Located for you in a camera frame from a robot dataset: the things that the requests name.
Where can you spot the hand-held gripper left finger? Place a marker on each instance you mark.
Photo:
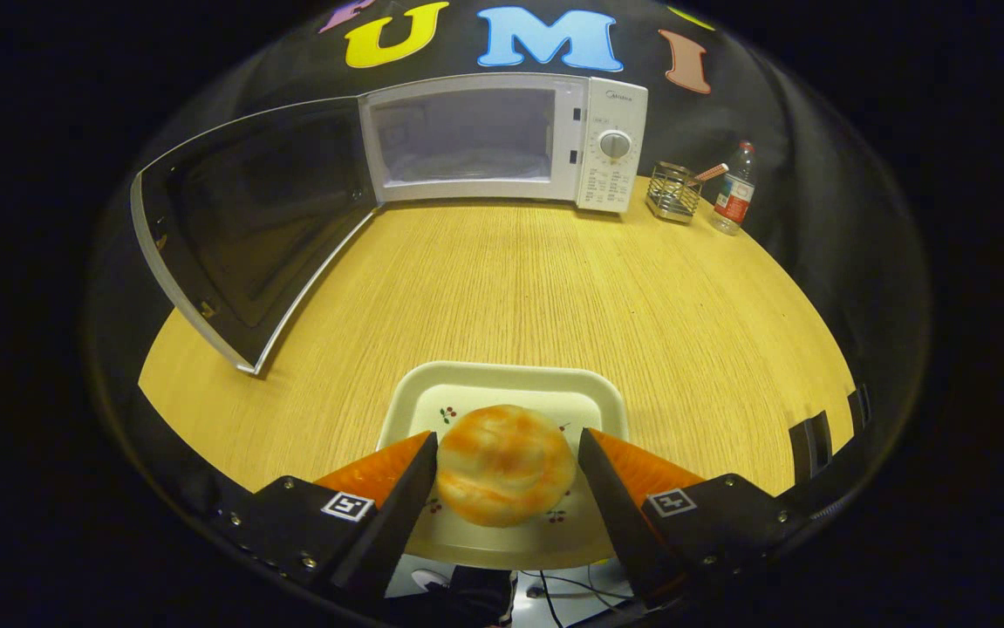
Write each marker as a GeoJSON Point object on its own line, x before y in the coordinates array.
{"type": "Point", "coordinates": [388, 523]}

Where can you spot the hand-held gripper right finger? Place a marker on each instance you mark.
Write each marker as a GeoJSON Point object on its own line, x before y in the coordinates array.
{"type": "Point", "coordinates": [628, 523]}

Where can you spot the round bread bun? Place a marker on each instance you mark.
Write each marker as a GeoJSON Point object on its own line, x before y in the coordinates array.
{"type": "Point", "coordinates": [502, 467]}

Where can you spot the white microwave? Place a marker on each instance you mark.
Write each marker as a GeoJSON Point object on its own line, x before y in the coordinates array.
{"type": "Point", "coordinates": [615, 187]}

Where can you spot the cream square plate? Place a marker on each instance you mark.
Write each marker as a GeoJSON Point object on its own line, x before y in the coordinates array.
{"type": "Point", "coordinates": [502, 384]}

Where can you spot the black table clamp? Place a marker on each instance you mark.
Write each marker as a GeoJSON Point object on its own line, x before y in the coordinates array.
{"type": "Point", "coordinates": [859, 408]}
{"type": "Point", "coordinates": [811, 445]}

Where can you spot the clear plastic water bottle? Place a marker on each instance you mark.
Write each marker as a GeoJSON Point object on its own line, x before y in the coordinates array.
{"type": "Point", "coordinates": [735, 196]}

